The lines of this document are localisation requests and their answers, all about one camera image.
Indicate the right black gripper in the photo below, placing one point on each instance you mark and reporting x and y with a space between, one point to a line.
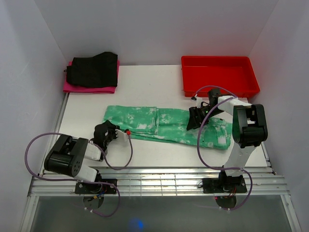
193 123

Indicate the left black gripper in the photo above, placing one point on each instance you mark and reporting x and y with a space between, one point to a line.
111 126

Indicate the green tie-dye trousers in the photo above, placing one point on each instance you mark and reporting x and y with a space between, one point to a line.
168 125

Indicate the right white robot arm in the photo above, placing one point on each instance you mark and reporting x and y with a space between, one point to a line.
249 130

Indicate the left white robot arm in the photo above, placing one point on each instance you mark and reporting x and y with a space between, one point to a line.
68 153

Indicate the pink folded trousers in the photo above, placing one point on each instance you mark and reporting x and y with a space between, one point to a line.
68 88

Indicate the black folded trousers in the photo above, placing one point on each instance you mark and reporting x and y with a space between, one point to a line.
94 72

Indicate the red plastic tray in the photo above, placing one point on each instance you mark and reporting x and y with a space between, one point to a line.
230 72

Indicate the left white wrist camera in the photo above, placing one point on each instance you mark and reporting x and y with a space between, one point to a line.
123 136

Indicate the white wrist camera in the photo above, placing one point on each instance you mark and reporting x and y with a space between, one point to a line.
123 136
198 101

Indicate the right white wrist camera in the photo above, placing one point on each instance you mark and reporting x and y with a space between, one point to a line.
198 101

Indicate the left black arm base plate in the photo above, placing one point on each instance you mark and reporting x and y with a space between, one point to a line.
84 188

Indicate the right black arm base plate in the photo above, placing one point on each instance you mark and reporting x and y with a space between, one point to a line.
216 185

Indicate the aluminium rail frame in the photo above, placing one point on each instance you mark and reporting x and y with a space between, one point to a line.
163 169

